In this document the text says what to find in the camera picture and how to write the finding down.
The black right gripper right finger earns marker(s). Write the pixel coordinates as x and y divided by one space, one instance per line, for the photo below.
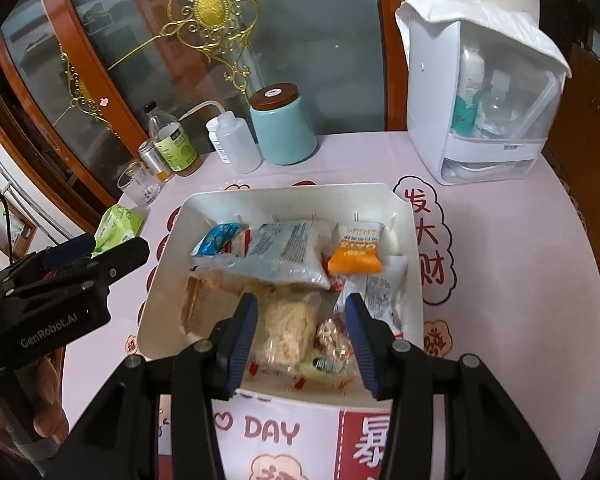
486 436

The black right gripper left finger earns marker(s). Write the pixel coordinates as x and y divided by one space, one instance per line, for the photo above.
116 437

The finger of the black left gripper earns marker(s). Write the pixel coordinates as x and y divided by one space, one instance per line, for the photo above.
108 267
35 265

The soda cracker pack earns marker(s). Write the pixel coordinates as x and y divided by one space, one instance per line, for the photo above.
212 295

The grey white snack bag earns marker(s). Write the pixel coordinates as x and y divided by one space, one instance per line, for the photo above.
286 253

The left human hand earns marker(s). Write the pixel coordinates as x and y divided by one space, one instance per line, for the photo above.
33 423

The green tissue pack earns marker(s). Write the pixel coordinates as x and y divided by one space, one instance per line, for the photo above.
118 225

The small clear glass cup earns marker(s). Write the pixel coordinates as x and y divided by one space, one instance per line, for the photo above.
138 183

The blue white candy packet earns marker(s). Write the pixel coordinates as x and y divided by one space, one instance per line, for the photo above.
223 239

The small metal can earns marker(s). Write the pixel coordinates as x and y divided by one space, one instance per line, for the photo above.
154 161

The green label glass bottle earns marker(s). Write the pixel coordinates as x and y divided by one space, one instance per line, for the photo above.
171 140

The rice cracker clear packet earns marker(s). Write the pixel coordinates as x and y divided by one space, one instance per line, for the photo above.
286 328

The green snack packet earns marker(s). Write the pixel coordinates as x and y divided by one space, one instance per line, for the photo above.
316 366

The pink cartoon tablecloth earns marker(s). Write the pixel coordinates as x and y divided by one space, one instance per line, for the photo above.
509 275

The red white barcode snack packet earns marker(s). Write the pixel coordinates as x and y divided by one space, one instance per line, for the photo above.
379 291

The nut date clear packet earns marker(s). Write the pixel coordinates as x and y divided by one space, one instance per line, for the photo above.
333 341

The white squeeze bottle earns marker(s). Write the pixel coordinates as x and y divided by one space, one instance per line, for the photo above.
231 138

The red wrapped candy packet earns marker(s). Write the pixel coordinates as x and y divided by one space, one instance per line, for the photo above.
335 277

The orange white snack packet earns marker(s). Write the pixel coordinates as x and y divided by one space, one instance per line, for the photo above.
357 248

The light blue canister brown lid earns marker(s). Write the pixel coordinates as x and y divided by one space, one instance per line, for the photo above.
283 129

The white desktop storage cabinet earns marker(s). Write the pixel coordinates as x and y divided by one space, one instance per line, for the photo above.
484 86

